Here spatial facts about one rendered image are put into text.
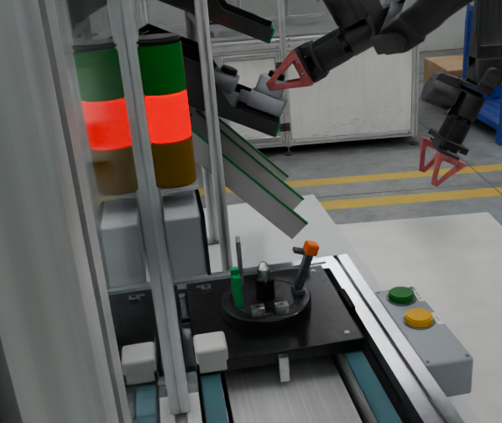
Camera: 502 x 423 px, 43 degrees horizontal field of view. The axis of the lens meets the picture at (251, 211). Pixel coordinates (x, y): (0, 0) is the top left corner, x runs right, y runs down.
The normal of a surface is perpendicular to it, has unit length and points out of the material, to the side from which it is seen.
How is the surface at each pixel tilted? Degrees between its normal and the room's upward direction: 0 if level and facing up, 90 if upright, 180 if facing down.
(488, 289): 0
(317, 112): 90
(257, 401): 0
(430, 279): 0
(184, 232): 90
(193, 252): 90
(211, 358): 90
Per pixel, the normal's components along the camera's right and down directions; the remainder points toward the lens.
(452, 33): 0.03, 0.37
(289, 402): -0.07, -0.92
